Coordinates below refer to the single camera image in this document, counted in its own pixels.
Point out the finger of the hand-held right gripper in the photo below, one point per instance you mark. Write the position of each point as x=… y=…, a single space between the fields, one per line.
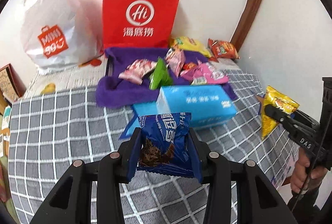
x=304 y=120
x=277 y=115

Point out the light pink candy packet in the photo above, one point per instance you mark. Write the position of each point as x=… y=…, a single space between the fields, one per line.
x=141 y=65

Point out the blue flat wrapper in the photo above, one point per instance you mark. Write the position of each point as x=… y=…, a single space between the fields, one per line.
x=142 y=111

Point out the yellow chips bag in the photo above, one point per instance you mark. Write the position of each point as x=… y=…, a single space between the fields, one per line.
x=189 y=45

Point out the person's right hand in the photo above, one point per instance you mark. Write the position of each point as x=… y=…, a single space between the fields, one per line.
x=300 y=169

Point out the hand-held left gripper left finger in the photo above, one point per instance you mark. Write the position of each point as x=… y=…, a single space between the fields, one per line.
x=134 y=159

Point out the purple towel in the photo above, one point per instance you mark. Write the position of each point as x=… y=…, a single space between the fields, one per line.
x=122 y=94

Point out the teal box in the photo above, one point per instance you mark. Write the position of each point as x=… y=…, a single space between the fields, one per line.
x=5 y=115

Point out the white plastic shopping bag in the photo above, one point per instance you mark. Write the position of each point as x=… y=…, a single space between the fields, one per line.
x=51 y=6

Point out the grey checkered blanket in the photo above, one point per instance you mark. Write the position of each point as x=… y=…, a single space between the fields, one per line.
x=64 y=123

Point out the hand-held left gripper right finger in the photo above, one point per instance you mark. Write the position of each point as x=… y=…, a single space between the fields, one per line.
x=198 y=161

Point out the panda print snack packet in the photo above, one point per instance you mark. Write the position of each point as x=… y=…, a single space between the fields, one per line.
x=176 y=59

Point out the small red snack packet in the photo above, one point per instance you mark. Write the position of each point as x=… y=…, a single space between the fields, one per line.
x=189 y=65

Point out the yellow snack packet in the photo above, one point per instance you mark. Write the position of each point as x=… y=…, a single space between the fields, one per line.
x=275 y=99

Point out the green snack packet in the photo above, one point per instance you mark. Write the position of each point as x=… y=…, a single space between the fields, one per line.
x=158 y=76

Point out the blue tissue box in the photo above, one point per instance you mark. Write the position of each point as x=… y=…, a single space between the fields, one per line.
x=197 y=107

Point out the red chips bag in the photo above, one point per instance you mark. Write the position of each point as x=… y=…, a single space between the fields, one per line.
x=221 y=49

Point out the magenta snack packet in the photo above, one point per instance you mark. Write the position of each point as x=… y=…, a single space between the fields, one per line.
x=207 y=73

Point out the white printed sheet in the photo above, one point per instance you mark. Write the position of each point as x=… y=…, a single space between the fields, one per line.
x=64 y=78

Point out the blue cookie packet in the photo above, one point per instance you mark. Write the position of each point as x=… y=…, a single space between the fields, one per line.
x=163 y=135

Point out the patterned book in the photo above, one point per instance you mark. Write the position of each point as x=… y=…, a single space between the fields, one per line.
x=9 y=81

